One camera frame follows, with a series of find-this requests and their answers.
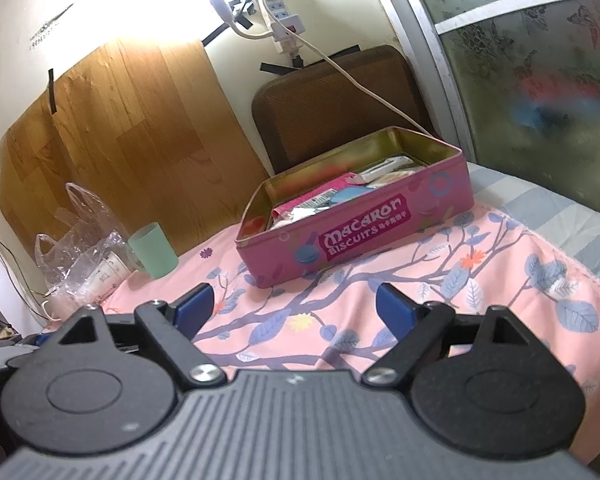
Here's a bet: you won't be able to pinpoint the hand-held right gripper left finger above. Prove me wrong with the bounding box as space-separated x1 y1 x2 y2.
55 282 227 390

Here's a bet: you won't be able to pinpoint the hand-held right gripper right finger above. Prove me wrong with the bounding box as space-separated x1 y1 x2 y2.
362 282 531 390

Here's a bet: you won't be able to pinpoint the pink biscuit tin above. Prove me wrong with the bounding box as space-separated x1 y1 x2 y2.
235 126 476 289

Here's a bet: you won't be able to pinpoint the blue glasses case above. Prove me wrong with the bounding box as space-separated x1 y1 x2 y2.
327 186 377 207

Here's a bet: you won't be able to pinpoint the pink fuzzy socks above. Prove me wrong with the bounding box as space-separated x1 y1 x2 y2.
272 172 363 221

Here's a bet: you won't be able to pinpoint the mint green cup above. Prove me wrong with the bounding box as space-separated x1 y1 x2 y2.
127 221 180 279

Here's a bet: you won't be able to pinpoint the pink floral bedsheet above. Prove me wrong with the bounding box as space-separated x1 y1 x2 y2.
97 205 600 463

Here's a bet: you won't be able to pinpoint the white paper cup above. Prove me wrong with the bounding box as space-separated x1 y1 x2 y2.
82 252 133 301

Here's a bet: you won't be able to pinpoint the clear plastic bag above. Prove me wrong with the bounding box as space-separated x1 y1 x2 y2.
34 182 136 318

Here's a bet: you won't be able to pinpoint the striped mattress sheet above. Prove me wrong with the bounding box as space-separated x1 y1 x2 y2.
467 162 600 293

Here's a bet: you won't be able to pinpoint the brown chair back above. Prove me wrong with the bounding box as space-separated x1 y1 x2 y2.
251 45 443 176

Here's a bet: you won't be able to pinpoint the black tape strip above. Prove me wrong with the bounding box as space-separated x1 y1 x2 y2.
46 67 59 115
259 61 295 77

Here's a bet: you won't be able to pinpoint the frosted glass sliding door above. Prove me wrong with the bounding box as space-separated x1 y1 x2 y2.
360 0 600 221

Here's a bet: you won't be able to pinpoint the white power strip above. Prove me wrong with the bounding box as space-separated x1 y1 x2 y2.
260 0 303 56

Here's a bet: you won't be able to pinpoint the thin black cable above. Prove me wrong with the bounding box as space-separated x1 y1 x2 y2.
0 220 48 316

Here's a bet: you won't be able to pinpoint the wood-pattern wall panel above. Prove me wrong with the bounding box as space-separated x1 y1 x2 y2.
0 37 271 256

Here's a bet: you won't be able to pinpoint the white power cable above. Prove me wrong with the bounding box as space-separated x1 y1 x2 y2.
290 30 443 138

